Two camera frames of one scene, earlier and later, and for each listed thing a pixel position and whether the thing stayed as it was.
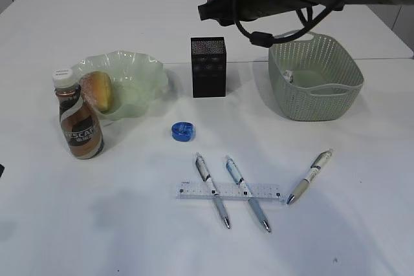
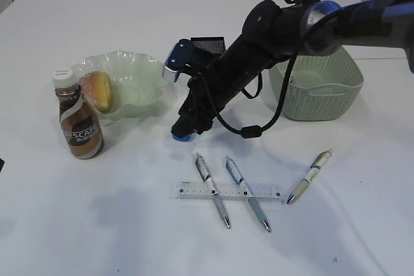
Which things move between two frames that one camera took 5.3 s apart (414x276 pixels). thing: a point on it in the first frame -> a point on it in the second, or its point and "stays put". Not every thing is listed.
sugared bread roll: [97, 88] stays put
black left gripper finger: [2, 168] -> [2, 162]
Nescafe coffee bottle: [80, 121] stays put
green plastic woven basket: [315, 79] stays put
